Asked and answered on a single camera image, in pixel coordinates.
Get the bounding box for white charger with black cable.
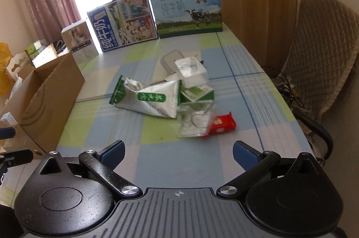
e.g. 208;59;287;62
160;50;186;73

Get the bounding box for white green boxes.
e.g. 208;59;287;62
24;40;60;68

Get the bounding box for checked cloth covered desktop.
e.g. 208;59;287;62
0;23;319;201

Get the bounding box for cow print milk box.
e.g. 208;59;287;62
149;0;223;39

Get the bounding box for yellow plastic bag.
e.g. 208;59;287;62
0;42;15;95

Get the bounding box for tangle of cables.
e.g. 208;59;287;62
262;66;305;115

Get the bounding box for blue cartoon milk box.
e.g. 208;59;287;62
86;0;158;53

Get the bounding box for clear plastic package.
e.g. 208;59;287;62
176;99;218;138

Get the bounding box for white square plastic container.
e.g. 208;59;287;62
174;56;209;89

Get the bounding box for red snack packet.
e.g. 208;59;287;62
200;111;237;140

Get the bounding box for small green carton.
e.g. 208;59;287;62
179;84;215;102

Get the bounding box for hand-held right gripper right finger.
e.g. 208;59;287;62
216;141;320;201

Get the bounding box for brown cardboard box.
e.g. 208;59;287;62
0;52;85;156

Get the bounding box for cardboard hanger flap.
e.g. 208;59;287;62
6;52;32;79

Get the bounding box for beige photo print box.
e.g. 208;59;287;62
61;19;99;63

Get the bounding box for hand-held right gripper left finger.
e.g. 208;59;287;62
39;139;142;198

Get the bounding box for chair with quilted beige cover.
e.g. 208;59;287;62
264;0;359;168

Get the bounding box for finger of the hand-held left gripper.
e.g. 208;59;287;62
0;149;34;185
0;128;15;140

